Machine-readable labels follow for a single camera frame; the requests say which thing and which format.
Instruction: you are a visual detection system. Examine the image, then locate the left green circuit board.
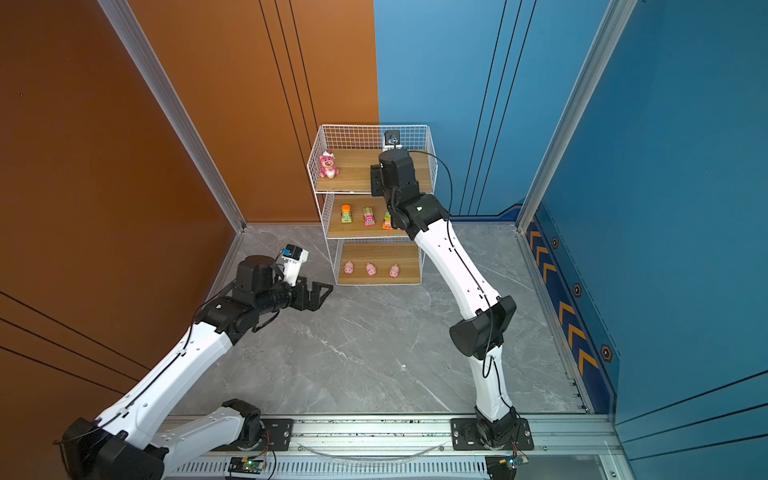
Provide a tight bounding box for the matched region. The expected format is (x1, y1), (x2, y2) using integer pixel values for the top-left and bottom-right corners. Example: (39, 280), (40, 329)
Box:
(227, 456), (268, 478)

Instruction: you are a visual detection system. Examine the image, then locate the orange green toy car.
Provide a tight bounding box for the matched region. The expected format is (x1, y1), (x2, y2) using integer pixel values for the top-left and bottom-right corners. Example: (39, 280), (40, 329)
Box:
(340, 204), (353, 224)

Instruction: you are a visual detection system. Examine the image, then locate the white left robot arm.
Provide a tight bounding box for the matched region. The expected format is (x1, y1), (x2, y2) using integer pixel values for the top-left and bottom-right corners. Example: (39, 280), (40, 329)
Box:
(58, 244), (333, 479)

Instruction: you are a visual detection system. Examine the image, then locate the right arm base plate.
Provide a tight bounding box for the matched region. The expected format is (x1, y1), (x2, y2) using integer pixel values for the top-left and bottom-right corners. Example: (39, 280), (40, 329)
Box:
(450, 417), (535, 451)

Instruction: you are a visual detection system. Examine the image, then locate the green circuit board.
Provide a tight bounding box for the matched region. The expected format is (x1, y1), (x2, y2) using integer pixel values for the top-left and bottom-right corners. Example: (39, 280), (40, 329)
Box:
(227, 456), (268, 478)
(499, 452), (529, 470)

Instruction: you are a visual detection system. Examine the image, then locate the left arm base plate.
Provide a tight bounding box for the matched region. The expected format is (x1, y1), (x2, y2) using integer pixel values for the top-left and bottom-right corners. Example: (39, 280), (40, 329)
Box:
(235, 418), (294, 452)

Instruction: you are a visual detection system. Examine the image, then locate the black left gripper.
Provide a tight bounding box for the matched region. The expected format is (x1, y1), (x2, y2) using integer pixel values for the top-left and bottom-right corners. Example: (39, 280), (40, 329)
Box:
(256, 274), (334, 319)

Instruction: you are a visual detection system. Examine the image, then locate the pink toy truck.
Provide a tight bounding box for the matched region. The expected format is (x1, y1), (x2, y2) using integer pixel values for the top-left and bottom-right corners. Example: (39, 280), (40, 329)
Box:
(363, 206), (376, 227)

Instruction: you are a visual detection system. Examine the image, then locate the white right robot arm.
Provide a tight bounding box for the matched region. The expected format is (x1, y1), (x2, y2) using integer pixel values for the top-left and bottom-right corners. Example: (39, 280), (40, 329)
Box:
(370, 148), (522, 449)

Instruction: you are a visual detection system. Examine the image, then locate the aluminium front rail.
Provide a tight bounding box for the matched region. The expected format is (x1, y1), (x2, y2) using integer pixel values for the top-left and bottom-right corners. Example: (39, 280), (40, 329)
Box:
(166, 413), (634, 479)

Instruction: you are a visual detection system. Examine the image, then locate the right green circuit board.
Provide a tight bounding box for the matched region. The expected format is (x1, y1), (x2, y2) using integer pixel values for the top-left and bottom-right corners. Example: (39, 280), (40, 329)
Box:
(499, 452), (529, 470)

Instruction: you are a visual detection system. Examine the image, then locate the green orange toy truck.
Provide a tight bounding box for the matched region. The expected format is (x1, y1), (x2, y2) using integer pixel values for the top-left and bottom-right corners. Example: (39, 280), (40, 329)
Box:
(382, 212), (393, 230)

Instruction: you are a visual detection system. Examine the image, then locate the pink bear toy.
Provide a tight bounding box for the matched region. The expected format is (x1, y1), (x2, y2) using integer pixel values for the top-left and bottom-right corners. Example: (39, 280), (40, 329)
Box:
(319, 150), (339, 179)

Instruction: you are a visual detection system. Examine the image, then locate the white wire wooden shelf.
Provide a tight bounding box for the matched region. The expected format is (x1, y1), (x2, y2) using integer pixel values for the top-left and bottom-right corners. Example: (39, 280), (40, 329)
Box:
(307, 124), (438, 286)

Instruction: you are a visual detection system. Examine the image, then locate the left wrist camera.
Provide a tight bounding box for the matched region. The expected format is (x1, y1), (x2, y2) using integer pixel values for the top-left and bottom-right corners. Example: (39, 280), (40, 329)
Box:
(280, 244), (309, 287)

